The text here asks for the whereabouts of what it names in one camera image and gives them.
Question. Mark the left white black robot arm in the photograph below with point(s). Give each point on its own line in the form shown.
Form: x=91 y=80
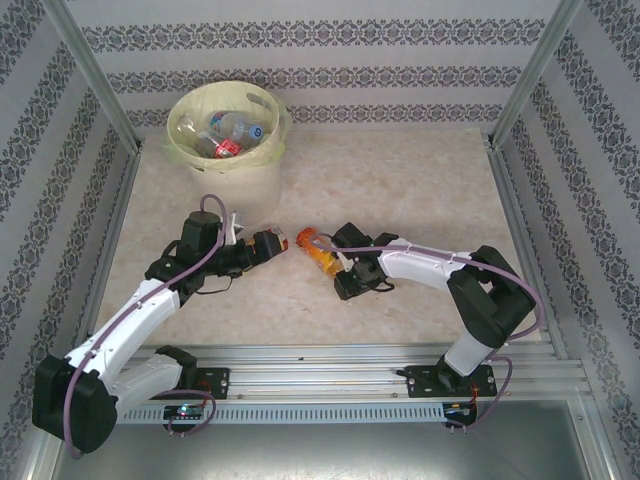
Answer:
x=130 y=320

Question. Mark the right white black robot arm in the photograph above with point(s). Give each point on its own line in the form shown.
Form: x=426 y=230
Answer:
x=420 y=265

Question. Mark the slim clear bottle white cap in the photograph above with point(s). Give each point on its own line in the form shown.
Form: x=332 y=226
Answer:
x=222 y=119

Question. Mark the red label amber drink bottle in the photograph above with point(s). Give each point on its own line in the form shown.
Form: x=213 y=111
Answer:
x=284 y=240

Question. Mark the cream plastic bin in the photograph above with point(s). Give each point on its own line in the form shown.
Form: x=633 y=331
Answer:
x=240 y=195

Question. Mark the aluminium frame post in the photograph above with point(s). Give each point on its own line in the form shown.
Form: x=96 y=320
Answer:
x=81 y=50
x=537 y=65

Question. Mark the left small circuit board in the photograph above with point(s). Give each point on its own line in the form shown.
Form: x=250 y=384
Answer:
x=185 y=411

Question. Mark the yellow plastic bin liner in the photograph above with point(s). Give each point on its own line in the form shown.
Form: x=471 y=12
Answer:
x=200 y=100

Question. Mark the right small circuit board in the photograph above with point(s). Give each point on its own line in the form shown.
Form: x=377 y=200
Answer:
x=460 y=409

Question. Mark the small circuit board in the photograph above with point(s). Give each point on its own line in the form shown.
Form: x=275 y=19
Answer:
x=185 y=411
x=460 y=409

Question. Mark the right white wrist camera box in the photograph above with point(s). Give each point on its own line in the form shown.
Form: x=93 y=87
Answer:
x=345 y=262

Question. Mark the red label cola bottle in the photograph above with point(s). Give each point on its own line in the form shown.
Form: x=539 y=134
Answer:
x=227 y=148

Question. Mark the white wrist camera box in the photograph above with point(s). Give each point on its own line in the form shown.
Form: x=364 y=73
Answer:
x=235 y=232
x=345 y=262

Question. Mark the grey metal panel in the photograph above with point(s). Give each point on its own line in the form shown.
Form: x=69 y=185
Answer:
x=320 y=450

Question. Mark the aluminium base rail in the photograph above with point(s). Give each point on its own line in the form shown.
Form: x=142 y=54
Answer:
x=320 y=375

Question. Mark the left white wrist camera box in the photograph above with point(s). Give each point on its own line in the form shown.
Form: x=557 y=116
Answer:
x=235 y=232

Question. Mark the orange juice bottle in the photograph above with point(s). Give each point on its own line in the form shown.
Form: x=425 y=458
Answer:
x=320 y=260

